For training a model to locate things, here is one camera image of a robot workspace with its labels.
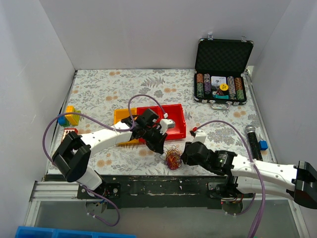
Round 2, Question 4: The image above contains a yellow green toy block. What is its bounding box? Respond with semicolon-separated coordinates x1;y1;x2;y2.
65;106;81;126

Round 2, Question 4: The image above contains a black poker chip case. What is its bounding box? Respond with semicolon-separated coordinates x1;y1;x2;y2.
194;38;254;110

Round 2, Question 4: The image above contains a white card deck box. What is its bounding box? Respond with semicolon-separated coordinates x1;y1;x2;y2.
211;76;227;87

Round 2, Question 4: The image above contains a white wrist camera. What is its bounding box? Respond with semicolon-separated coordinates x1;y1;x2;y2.
192;129;207;144
159;119;175;134

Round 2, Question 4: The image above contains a black microphone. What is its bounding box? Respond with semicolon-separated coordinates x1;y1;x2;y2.
245;125;263;161

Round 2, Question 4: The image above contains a red double plastic bin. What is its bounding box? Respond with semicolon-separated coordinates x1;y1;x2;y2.
136;103;187;145

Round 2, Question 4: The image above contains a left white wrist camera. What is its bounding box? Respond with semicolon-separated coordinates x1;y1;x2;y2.
159;119;175;134

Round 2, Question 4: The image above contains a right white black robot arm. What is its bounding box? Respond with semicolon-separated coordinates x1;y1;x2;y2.
181;142;317;209

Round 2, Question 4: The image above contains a small blue toy block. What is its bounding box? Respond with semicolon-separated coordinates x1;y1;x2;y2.
259;140;268;151

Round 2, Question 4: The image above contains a red white toy block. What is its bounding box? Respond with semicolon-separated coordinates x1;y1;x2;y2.
61;128;78;140

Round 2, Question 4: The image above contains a blue plastic tray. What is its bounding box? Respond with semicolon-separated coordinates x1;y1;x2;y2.
15;226;136;238

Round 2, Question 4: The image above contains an aluminium frame rail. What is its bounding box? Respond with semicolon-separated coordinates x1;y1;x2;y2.
23;180;82;226

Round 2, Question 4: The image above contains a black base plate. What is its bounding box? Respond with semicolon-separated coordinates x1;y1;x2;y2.
76;174;256;209

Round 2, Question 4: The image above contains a yellow plastic bin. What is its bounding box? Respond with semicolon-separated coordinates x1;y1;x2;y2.
114;109;139;146

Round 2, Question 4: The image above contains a yellow round dealer button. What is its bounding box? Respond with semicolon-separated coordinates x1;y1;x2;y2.
219;83;229;93

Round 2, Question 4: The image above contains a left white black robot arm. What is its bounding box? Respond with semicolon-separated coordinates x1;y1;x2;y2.
52;109;175;198

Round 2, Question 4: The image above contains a blue green toy block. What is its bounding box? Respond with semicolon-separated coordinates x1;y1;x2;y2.
57;116;70;127

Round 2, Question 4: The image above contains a colourful wire ball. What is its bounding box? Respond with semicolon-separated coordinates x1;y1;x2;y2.
163;145;182;171

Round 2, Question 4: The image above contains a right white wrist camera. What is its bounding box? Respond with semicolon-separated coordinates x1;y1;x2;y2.
192;129;207;144

